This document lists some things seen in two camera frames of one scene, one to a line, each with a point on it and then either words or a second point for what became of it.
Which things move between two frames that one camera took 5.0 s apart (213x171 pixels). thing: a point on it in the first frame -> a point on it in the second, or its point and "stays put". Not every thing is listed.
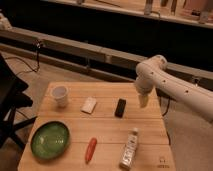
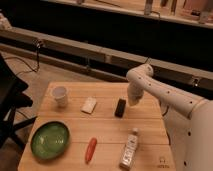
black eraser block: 120,108 stays put
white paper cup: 60,93 stays put
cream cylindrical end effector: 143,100 -> 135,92
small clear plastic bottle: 130,149 stays put
